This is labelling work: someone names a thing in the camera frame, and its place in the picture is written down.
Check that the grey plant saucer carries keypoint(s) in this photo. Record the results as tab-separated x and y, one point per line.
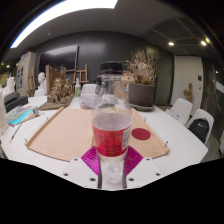
142	107

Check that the dried plant in grey pot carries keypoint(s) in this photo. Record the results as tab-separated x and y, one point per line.
141	93

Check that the black printer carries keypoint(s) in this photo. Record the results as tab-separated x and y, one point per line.
15	101

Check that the round ceiling spotlight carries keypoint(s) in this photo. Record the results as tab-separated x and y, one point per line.
203	43
171	43

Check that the green labelled spray bottle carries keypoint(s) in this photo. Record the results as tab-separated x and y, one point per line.
77	89

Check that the black wall screen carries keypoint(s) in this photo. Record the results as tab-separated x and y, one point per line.
58	58

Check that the crumpled printed paper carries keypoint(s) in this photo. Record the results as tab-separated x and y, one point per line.
86	101

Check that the flat round red coaster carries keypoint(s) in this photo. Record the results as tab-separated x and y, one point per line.
141	134

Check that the teal plastic pack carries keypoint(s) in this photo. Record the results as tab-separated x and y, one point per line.
20	116

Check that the long ceiling light panel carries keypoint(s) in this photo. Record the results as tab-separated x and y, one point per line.
66	10

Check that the wooden figure statue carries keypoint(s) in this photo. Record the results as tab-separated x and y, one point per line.
188	93

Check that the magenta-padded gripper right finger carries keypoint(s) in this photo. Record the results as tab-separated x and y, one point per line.
145	171

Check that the black backpack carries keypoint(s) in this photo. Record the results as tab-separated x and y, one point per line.
199	130

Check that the wooden easel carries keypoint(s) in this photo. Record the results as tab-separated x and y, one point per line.
81	76

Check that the red pencil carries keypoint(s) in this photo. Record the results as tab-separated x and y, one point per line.
15	132

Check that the clear bottle with red label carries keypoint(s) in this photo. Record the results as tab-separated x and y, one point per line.
111	138

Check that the stack of papers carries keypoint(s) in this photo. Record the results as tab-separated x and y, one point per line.
172	115

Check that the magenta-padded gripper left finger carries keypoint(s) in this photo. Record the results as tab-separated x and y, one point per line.
80	171

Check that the white plastic chair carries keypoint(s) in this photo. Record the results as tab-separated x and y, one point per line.
206	115
88	89
182	106

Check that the white notice board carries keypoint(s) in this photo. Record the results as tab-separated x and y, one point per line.
25	73

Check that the white plaster bust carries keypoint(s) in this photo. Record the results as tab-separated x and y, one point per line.
41	80

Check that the cardboard box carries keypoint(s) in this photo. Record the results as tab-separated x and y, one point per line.
127	81

